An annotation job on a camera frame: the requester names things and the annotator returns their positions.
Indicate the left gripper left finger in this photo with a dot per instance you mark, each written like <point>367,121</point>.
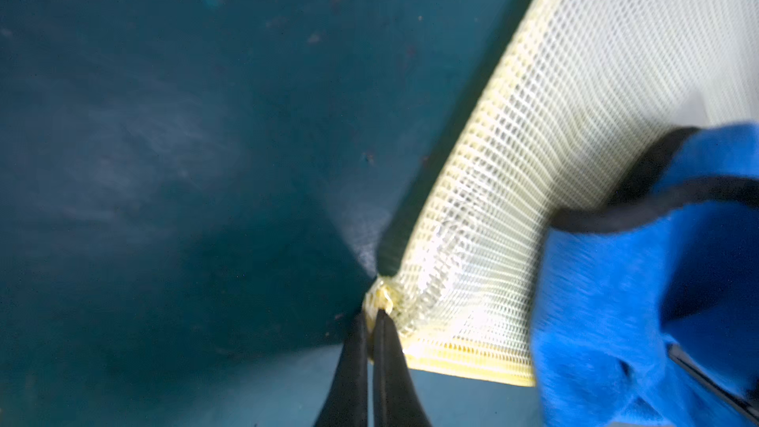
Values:
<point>346,404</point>

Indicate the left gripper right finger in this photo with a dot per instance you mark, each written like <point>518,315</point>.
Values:
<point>395,401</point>

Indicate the blue microfibre cloth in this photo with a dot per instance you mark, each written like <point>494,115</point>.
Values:
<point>646,308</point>

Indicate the yellow mesh document bag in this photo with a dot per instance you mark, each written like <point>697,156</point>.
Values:
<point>583,88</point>

